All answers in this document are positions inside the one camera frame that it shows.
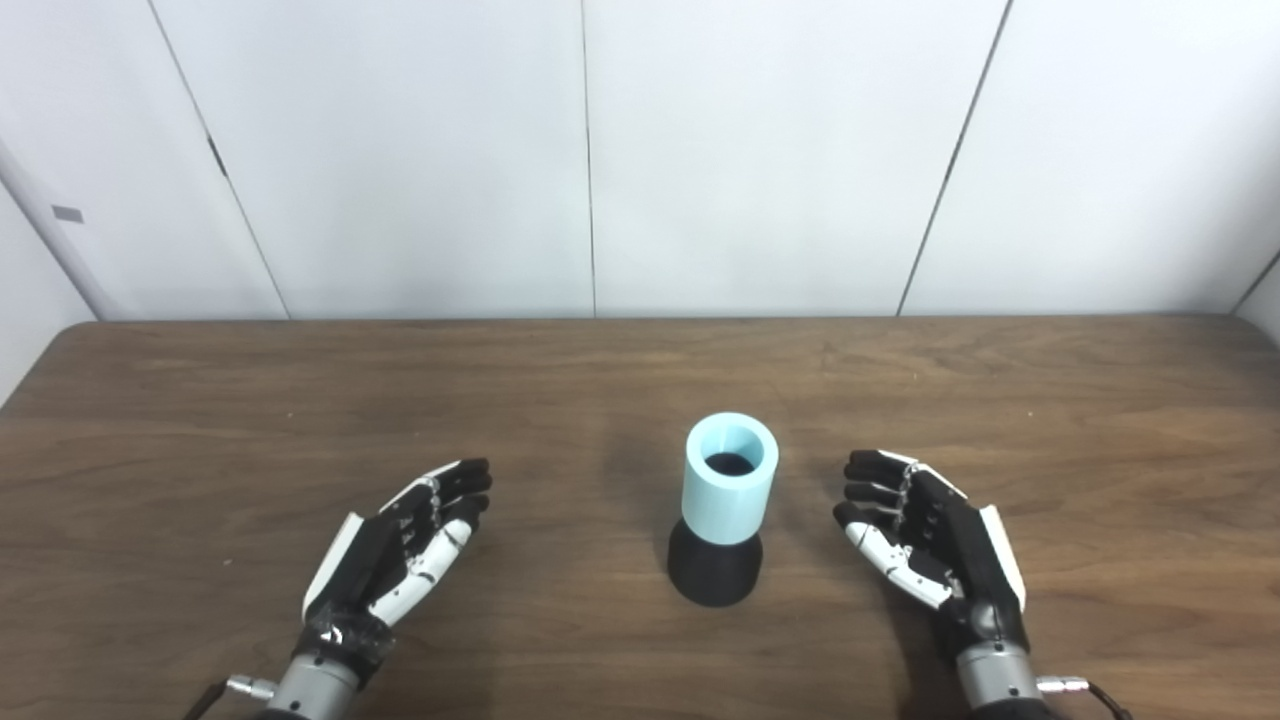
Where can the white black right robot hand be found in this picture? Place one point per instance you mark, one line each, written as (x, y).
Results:
(960, 555)

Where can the black wall panel hinge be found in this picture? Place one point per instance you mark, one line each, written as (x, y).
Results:
(217, 157)

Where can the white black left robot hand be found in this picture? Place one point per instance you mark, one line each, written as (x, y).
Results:
(375, 570)

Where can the black funnel-shaped nozzle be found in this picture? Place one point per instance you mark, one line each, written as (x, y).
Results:
(715, 575)

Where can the small grey wall label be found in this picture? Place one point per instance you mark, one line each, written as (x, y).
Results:
(68, 214)

